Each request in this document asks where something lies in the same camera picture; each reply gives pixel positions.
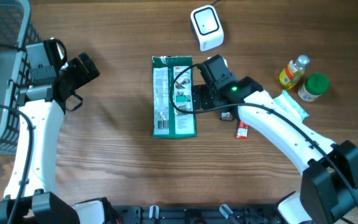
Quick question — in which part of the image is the white barcode scanner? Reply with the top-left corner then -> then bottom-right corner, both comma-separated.
190,5 -> 224,52

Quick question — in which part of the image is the teal wet wipes pack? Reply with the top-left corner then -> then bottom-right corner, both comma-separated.
273,90 -> 309,123

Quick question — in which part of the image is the red snack stick packet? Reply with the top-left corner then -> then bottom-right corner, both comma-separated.
236,121 -> 249,139

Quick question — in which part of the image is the green 3M gloves package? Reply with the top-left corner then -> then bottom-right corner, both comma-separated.
152,56 -> 196,139

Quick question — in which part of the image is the small red white packet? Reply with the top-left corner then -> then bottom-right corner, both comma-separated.
220,112 -> 232,121

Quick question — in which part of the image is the grey plastic mesh basket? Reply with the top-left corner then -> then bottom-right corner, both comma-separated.
0,0 -> 40,155

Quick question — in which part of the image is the green round can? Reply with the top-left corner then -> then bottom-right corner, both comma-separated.
298,73 -> 329,101

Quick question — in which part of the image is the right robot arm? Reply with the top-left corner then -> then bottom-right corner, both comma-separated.
194,55 -> 358,223

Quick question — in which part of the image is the yellow liquid soap bottle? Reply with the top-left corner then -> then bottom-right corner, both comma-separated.
278,55 -> 310,90

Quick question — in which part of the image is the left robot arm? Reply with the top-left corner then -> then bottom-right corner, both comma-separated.
0,38 -> 122,223

